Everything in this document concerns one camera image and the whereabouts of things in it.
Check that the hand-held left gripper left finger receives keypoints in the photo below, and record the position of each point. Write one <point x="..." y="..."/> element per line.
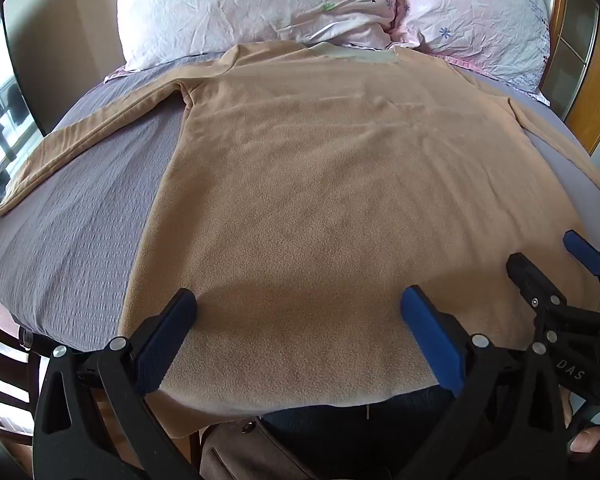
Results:
<point x="166" y="336"/>

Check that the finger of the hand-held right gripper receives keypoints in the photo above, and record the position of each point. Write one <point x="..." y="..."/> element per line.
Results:
<point x="582" y="251"/>
<point x="527" y="275"/>

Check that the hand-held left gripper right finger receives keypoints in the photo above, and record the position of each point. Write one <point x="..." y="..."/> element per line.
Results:
<point x="432" y="335"/>

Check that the tan fleece long-sleeve shirt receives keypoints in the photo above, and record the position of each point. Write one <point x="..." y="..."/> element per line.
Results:
<point x="330" y="185"/>

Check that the person's right hand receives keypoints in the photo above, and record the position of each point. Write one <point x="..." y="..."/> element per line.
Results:
<point x="587" y="442"/>

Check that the person's dark blue jeans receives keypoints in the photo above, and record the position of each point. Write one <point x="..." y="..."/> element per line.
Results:
<point x="340" y="435"/>

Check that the brown bag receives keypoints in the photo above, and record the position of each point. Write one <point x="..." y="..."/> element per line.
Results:
<point x="245" y="455"/>

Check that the grey purple bedsheet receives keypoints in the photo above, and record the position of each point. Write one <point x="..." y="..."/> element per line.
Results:
<point x="80" y="210"/>

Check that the wooden headboard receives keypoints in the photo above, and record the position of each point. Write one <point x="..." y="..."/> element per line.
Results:
<point x="587" y="85"/>

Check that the dark wooden chair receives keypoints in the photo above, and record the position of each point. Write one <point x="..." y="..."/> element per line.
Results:
<point x="5" y="385"/>

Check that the pink floral pillow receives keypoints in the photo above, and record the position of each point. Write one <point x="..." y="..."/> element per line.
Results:
<point x="470" y="15"/>

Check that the white floral pillow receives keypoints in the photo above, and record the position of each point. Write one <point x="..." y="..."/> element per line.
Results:
<point x="240" y="5"/>

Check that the window with black frame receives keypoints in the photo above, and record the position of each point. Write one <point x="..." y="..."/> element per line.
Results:
<point x="5" y="120"/>

